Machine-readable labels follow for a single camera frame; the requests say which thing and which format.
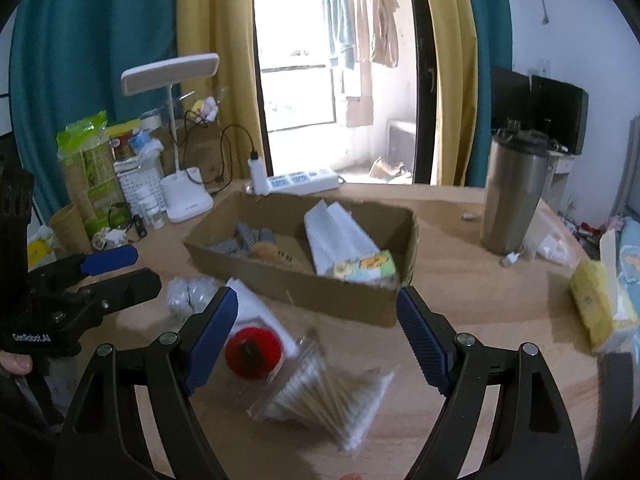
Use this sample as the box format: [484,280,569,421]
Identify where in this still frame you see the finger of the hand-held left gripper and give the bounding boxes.
[30,245,139,287]
[65,267,163,322]

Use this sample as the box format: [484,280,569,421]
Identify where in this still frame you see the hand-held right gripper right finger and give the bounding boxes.
[396,285,583,480]

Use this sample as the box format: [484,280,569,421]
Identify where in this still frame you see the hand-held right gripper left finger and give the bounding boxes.
[52,285,240,480]

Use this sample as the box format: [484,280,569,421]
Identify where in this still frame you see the red round plush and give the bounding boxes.
[224,326,284,379]

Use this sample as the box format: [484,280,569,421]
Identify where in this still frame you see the white waffle cloth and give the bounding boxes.
[225,277,301,361]

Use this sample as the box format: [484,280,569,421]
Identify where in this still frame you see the grey crinkled plastic bag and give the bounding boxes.
[166,276,213,317]

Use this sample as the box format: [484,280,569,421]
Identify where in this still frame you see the cartoon print tissue pack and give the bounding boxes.
[332,251,399,287]

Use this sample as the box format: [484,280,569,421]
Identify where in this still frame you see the brown cardboard box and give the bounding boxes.
[182,190,421,328]

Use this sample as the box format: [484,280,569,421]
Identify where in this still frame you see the bag of cotton swabs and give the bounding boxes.
[247,330,398,458]

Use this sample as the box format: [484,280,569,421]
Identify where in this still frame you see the white wipes pack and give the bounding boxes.
[304,199,381,277]

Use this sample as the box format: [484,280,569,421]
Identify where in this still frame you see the person's left hand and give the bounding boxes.
[0,351,34,377]

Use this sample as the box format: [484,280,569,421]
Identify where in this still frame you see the white plug adapter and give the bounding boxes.
[92,227,131,251]

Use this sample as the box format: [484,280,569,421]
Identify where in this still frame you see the brown paper cup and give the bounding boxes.
[50,205,94,256]

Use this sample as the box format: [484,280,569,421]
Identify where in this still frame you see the small white bottles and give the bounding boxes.
[137,192,166,231]

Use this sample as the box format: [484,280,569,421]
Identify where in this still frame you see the white perforated basket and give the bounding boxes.
[114,157,168,213]

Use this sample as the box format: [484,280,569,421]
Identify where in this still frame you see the green packet of paper cups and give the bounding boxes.
[56,111,126,238]

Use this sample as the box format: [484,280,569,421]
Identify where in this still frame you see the white desk lamp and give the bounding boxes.
[121,52,221,223]

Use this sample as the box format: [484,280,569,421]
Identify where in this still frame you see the red label jar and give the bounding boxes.
[107,125,137,161]

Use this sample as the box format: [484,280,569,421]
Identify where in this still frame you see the blue cap bottle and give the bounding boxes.
[129,130,164,159]

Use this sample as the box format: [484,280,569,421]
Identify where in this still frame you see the brown paper bag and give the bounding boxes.
[160,110,236,187]

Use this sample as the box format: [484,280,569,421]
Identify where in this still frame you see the clear plastic bag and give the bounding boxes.
[522,210,581,269]

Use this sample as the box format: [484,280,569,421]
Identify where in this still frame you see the white charger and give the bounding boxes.
[248,157,270,195]

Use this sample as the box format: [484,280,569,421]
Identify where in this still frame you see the stainless steel tumbler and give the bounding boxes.
[480,120,551,256]

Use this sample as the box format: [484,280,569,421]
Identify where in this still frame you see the torn cardboard box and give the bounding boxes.
[369,156,414,181]

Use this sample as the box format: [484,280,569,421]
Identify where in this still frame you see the yellow tissue pack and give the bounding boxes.
[570,230,639,354]

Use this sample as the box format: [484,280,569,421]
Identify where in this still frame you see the small yellow pink plush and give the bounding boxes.
[192,95,221,124]

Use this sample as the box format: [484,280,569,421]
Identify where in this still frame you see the white power strip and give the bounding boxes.
[265,169,341,196]

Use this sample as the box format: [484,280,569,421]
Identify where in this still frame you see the white balcony appliance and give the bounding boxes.
[387,120,419,161]

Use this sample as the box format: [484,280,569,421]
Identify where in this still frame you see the white computer desk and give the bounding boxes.
[544,150,577,212]

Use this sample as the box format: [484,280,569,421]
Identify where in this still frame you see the teal printed blanket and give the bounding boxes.
[617,215,640,311]

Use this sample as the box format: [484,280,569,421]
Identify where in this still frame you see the wide teal curtain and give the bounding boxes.
[10,0,187,211]

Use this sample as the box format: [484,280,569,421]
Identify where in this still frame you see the cardboard sheet at window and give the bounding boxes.
[345,95,376,129]

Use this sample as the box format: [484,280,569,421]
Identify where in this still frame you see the black monitor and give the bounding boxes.
[490,65,534,132]

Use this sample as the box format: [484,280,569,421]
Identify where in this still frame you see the wide yellow curtain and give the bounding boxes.
[175,0,273,182]

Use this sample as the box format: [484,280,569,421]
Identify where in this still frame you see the black computer case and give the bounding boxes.
[530,74,590,156]

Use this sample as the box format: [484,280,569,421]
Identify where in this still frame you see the grey padded headboard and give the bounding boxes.
[622,115,640,221]

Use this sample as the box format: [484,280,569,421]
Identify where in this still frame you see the narrow yellow curtain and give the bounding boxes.
[417,0,493,189]

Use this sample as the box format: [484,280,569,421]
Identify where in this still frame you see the narrow teal curtain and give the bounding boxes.
[460,0,514,187]

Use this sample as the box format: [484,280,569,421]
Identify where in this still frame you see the hanging beige shirt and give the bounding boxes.
[350,0,401,69]

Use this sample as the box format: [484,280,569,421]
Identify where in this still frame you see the hanging teal shirt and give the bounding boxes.
[320,0,357,70]

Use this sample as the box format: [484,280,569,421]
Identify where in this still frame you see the black charging cable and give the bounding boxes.
[182,107,261,186]

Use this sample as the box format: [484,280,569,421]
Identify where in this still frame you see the dark door frame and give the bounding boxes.
[405,0,441,186]

